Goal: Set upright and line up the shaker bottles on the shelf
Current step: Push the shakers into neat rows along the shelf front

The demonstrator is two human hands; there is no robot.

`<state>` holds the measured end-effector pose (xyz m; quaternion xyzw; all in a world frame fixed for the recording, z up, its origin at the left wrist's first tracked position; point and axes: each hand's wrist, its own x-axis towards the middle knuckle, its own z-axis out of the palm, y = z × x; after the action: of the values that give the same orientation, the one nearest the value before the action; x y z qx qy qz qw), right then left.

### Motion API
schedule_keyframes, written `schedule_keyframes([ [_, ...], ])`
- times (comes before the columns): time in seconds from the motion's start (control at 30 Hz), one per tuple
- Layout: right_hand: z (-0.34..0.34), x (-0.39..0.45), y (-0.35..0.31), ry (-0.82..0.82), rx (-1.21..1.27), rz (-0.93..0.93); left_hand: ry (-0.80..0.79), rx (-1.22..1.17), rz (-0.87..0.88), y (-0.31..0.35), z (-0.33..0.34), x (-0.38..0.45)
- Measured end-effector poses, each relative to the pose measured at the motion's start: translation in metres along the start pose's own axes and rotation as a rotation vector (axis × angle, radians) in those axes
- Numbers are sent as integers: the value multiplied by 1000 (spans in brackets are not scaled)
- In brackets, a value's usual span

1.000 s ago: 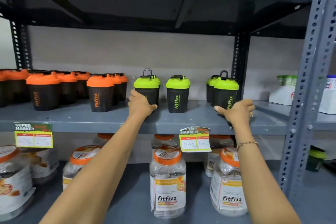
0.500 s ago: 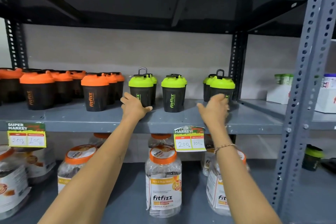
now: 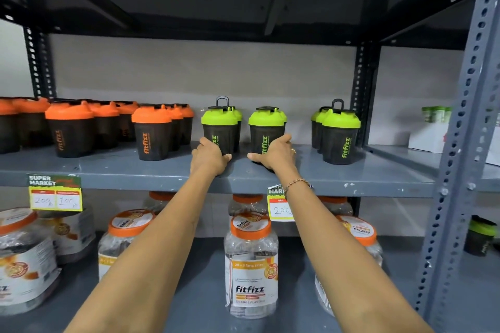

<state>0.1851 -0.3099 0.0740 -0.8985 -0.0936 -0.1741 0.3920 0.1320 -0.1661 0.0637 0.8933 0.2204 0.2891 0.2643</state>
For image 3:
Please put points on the person's left hand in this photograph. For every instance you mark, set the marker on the person's left hand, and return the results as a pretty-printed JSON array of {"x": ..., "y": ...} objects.
[{"x": 209, "y": 161}]

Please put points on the person's right hand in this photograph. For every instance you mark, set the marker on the person's right hand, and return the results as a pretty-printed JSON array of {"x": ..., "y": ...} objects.
[{"x": 279, "y": 157}]

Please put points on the person's left thumb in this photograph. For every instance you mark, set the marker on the person's left thumb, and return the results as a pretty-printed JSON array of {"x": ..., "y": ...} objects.
[{"x": 227, "y": 158}]

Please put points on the person's right thumb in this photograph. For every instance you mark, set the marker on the person's right thumb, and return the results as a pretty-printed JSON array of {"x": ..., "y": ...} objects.
[{"x": 257, "y": 158}]

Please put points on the green-lid black shaker bottle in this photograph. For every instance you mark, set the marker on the green-lid black shaker bottle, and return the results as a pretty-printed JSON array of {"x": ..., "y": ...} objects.
[
  {"x": 479, "y": 235},
  {"x": 265, "y": 131},
  {"x": 222, "y": 130}
]

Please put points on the person's left forearm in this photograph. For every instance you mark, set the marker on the person's left forearm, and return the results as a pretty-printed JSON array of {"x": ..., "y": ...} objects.
[{"x": 148, "y": 262}]

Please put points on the person's right forearm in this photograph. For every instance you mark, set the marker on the person's right forearm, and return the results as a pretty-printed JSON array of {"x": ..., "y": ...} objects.
[{"x": 343, "y": 266}]

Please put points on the green and yellow price tag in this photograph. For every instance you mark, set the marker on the green and yellow price tag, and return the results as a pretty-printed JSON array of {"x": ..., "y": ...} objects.
[
  {"x": 54, "y": 193},
  {"x": 278, "y": 210}
]

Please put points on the grey metal shelving rack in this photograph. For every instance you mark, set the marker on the grey metal shelving rack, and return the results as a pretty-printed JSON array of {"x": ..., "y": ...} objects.
[{"x": 156, "y": 173}]

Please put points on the row of green-lid shakers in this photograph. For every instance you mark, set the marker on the row of green-lid shakers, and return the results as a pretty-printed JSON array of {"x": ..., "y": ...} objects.
[{"x": 340, "y": 141}]

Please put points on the group of orange-lid clear jars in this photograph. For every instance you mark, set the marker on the group of orange-lid clear jars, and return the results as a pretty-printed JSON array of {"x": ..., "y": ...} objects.
[{"x": 252, "y": 266}]

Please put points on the row of orange-lid black shakers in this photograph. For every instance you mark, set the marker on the row of orange-lid black shakers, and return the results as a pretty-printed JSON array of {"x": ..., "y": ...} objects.
[{"x": 72, "y": 130}]

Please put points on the white cardboard box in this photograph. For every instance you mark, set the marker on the white cardboard box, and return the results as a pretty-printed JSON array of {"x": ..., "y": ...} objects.
[{"x": 427, "y": 137}]

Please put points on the pack of green-capped small bottles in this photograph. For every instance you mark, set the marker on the pack of green-capped small bottles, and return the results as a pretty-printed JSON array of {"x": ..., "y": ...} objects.
[{"x": 436, "y": 114}]

